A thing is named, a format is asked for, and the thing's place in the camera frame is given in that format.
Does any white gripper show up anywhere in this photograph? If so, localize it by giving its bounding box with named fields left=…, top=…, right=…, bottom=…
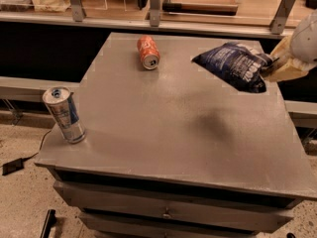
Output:
left=263, top=10, right=317, bottom=82

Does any blue chip bag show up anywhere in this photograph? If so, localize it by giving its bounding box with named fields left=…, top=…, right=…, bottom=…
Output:
left=191, top=42, right=274, bottom=93

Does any orange soda can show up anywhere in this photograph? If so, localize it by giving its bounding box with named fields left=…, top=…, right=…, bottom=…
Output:
left=137, top=35, right=160, bottom=70

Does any silver blue energy drink can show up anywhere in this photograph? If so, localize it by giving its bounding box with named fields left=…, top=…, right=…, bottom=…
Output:
left=43, top=86, right=85, bottom=144

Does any grey drawer cabinet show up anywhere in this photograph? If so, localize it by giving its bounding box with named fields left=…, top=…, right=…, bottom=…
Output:
left=37, top=33, right=317, bottom=238

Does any upper drawer knob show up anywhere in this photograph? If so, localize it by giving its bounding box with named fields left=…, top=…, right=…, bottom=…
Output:
left=161, top=207, right=172, bottom=219

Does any grey low bench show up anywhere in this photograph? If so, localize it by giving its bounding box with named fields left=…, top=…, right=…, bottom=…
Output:
left=0, top=76, right=79, bottom=102

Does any black object on floor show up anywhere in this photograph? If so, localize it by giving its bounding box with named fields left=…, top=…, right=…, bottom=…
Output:
left=40, top=209, right=56, bottom=238

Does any black power adapter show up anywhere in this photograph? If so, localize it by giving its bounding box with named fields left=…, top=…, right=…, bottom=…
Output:
left=2, top=158, right=24, bottom=176

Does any right metal shelf bracket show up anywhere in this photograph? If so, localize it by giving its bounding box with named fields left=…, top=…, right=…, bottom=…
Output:
left=269, top=0, right=296, bottom=35

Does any metal shelf bracket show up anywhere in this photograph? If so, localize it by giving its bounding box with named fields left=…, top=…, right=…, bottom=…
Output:
left=150, top=0, right=160, bottom=27
left=269, top=0, right=296, bottom=35
left=69, top=0, right=86, bottom=22

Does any grey metal shelf rail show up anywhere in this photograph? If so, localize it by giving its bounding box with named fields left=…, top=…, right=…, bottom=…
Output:
left=0, top=12, right=294, bottom=40

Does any middle metal shelf bracket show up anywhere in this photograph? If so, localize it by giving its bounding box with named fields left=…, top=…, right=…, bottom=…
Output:
left=150, top=0, right=160, bottom=27

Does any left metal shelf bracket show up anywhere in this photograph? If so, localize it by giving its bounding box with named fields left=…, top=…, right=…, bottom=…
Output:
left=69, top=0, right=86, bottom=22

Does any black power cable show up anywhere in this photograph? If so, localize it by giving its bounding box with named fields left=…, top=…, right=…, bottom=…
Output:
left=21, top=129, right=53, bottom=161

